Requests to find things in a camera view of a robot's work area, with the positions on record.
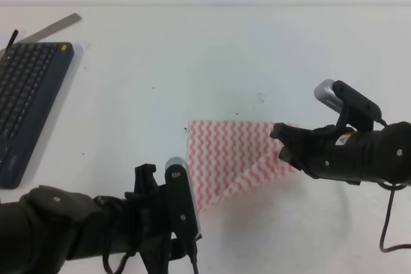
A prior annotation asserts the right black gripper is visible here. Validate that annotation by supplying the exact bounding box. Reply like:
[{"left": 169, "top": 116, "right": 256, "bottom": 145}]
[{"left": 269, "top": 123, "right": 372, "bottom": 181}]

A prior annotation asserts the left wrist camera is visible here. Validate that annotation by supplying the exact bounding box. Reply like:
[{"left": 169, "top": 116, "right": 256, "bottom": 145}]
[{"left": 165, "top": 157, "right": 200, "bottom": 243}]

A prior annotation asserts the right camera black cable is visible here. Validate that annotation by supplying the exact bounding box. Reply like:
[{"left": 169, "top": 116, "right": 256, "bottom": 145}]
[{"left": 375, "top": 116, "right": 411, "bottom": 253}]

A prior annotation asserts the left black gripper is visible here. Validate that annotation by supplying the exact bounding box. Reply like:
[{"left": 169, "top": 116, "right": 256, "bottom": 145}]
[{"left": 94, "top": 164, "right": 179, "bottom": 273}]

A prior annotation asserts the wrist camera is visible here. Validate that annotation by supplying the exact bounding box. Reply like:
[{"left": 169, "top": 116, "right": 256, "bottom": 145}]
[
  {"left": 165, "top": 157, "right": 200, "bottom": 243},
  {"left": 313, "top": 79, "right": 387, "bottom": 132}
]

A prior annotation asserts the pink white wavy towel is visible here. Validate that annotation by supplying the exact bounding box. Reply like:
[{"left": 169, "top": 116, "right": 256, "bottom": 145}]
[{"left": 187, "top": 120, "right": 296, "bottom": 211}]

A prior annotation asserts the black strap near keyboard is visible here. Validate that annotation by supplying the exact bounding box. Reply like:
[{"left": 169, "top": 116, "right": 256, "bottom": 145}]
[{"left": 3, "top": 30, "right": 19, "bottom": 54}]

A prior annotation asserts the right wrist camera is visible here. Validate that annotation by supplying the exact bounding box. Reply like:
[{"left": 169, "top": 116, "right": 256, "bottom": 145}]
[{"left": 313, "top": 79, "right": 387, "bottom": 132}]

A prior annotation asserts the black keyboard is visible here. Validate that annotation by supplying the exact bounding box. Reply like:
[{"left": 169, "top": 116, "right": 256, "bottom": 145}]
[{"left": 1, "top": 42, "right": 74, "bottom": 189}]

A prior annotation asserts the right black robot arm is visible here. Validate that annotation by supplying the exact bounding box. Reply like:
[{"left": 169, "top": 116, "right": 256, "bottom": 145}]
[{"left": 270, "top": 122, "right": 410, "bottom": 185}]

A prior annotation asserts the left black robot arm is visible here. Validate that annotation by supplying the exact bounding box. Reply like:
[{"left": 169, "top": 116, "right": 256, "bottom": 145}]
[{"left": 1, "top": 164, "right": 186, "bottom": 273}]

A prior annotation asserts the metal ruler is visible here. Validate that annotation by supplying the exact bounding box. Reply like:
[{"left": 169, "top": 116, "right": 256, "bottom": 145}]
[{"left": 1, "top": 13, "right": 82, "bottom": 58}]

